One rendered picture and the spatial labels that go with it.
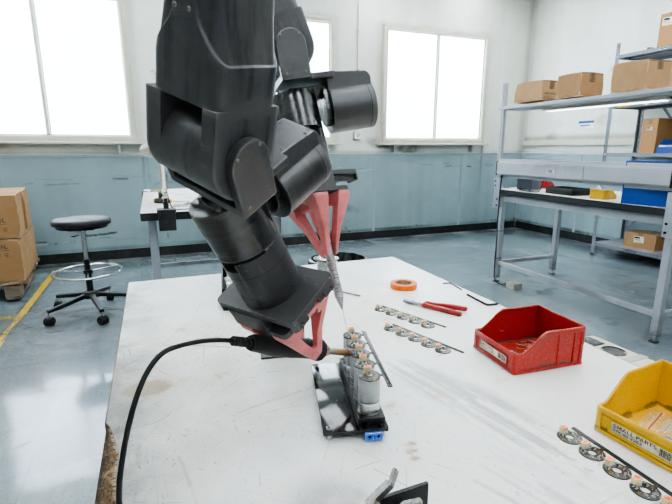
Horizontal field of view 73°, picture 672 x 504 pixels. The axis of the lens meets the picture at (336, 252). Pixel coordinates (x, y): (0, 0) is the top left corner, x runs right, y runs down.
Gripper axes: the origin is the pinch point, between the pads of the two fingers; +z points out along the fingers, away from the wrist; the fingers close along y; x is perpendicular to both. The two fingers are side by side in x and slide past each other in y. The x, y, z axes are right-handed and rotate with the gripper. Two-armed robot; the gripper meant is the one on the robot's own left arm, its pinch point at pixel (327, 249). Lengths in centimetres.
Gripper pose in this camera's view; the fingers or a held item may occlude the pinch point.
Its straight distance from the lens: 55.9
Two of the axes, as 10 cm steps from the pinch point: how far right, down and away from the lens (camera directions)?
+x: -6.3, 1.7, 7.6
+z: 2.2, 9.7, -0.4
